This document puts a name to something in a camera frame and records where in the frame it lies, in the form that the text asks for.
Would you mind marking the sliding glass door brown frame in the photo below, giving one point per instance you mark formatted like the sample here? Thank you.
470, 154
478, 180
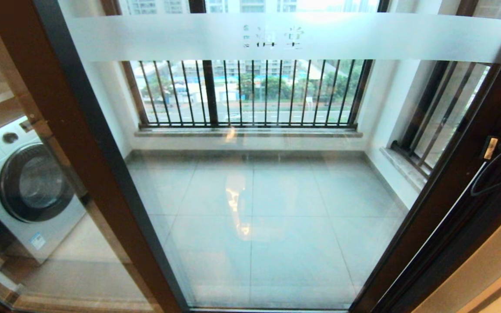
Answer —
320, 39

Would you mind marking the black window guard railing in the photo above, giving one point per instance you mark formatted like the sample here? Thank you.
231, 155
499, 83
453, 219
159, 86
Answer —
409, 156
250, 126

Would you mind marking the grey stone window sill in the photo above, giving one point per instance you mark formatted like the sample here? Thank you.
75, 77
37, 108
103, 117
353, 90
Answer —
246, 134
402, 168

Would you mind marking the dark brown door jamb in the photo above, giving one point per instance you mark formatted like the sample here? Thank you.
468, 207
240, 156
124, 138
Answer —
450, 261

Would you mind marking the white front-load washing machine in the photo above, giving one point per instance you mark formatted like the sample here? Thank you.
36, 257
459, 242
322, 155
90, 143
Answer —
28, 182

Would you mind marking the dark window frame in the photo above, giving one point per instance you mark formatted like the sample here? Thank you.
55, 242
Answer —
424, 106
210, 95

